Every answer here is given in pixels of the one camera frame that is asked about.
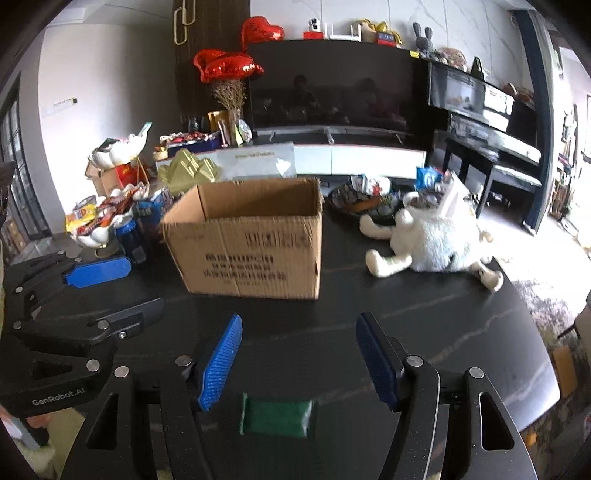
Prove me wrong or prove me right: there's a white router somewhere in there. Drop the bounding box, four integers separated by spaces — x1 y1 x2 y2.
325 22 362 43

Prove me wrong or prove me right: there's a brown teddy bear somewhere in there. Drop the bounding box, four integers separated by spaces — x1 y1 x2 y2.
438 46 468 71

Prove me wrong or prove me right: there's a brown cardboard box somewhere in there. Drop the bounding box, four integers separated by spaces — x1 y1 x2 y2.
159 178 324 301

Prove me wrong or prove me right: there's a red box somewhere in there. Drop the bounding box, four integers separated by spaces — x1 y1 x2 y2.
115 164 149 186

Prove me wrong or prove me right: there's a grey bunny figure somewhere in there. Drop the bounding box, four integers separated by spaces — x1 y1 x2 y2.
412 22 435 59

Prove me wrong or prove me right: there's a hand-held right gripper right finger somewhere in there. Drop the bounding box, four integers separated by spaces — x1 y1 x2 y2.
355 311 515 455

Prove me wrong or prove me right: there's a gold clip wall decoration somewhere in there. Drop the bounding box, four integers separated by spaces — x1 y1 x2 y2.
173 0 204 46

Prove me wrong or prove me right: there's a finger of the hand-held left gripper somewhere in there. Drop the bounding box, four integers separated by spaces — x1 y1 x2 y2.
9 298 166 344
9 251 132 319

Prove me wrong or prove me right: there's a blue snack canister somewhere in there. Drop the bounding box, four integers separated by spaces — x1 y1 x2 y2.
137 187 175 232

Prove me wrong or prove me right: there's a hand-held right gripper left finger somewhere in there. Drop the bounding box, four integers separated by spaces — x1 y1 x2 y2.
85 313 244 455

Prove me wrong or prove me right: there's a dried flower bouquet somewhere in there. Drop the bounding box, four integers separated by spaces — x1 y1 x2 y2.
211 80 245 136

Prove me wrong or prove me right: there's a white television cabinet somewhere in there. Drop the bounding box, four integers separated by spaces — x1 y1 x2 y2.
217 142 428 179

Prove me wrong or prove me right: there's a blue tray of sweets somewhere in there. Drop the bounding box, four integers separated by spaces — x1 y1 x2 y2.
159 131 222 161

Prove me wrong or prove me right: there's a black framed glass door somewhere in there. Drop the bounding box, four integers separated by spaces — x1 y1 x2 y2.
0 78 52 259

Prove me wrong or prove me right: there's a dark blue curtain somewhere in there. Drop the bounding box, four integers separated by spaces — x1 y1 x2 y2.
514 9 556 234

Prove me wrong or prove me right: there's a black piano bench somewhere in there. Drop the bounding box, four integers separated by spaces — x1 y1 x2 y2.
482 164 542 214

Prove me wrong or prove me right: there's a gold gift bag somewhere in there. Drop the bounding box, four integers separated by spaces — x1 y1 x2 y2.
208 110 230 140

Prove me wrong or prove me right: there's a brown carton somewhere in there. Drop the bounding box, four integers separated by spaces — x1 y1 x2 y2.
85 161 122 198

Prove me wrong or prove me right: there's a white plush toy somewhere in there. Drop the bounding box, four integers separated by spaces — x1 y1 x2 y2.
359 171 504 292

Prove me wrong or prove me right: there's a black upright piano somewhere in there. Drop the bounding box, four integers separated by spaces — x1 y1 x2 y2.
427 60 543 219

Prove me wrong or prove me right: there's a black television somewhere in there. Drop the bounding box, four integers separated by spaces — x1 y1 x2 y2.
247 39 428 140

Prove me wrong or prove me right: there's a pile of snack packets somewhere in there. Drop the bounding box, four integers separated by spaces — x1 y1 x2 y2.
65 182 152 232

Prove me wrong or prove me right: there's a yellow toy telephone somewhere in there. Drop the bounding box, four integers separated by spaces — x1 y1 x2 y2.
353 18 403 48

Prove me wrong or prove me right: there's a red heart balloon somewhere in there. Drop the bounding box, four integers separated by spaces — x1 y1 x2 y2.
194 49 265 85
240 16 285 49

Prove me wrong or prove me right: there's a green snack packet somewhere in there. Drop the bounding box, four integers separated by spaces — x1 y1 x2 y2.
240 392 319 439

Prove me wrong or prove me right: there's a blue snack bag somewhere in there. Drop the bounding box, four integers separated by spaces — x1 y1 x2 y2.
416 166 447 191

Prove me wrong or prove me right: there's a dark patterned snack bowl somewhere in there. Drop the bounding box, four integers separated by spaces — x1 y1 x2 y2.
329 180 403 219

